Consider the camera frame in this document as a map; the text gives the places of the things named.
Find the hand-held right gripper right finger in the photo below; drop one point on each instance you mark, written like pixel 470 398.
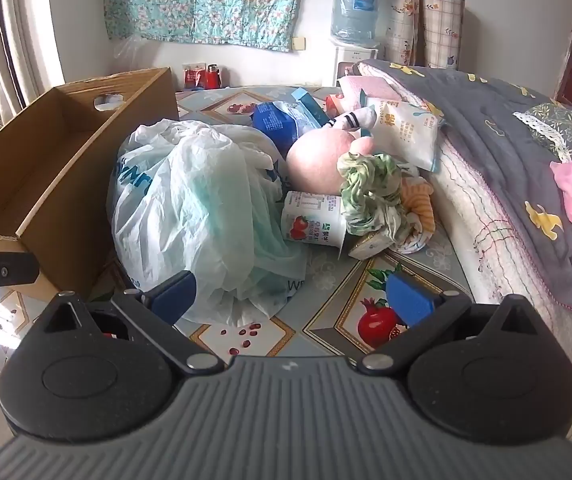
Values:
pixel 410 300

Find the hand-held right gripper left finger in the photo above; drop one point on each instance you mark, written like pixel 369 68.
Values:
pixel 176 297

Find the brown cardboard box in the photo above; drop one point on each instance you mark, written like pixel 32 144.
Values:
pixel 26 185

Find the orange striped cloth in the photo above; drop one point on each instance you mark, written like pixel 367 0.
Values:
pixel 418 200

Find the green floral cloth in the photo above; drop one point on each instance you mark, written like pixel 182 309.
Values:
pixel 365 185

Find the white cotton swab bag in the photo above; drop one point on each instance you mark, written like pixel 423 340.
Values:
pixel 405 135

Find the pink plush toy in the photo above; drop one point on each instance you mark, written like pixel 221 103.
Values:
pixel 316 160

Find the blue wet wipes pack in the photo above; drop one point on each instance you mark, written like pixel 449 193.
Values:
pixel 276 122

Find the pink knitted towel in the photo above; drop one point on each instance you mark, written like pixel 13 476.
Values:
pixel 365 87

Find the light blue carton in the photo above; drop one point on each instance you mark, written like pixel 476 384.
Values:
pixel 311 102

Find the large white plastic bag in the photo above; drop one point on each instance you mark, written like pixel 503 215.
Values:
pixel 191 200

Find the grey quilt with yellow prints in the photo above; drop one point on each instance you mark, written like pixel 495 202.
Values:
pixel 490 125

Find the red box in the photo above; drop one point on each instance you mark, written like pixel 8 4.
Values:
pixel 194 77

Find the red thermos bottle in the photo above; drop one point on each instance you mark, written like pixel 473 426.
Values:
pixel 213 76

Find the green floral lace pillow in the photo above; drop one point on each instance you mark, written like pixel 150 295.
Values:
pixel 560 125

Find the white curtain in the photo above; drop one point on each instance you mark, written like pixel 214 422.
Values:
pixel 26 35

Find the clear plastic bag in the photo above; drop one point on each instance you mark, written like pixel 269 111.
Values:
pixel 126 55

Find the white water dispenser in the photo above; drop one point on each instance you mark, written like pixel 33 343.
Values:
pixel 350 57

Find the checked wallpaper roll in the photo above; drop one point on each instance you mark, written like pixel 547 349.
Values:
pixel 443 30

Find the blue water jug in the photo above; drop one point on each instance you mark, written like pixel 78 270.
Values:
pixel 355 15

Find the wall socket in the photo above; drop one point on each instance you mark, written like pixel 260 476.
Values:
pixel 299 44

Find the teal floral wall cloth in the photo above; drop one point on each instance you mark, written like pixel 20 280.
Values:
pixel 206 0

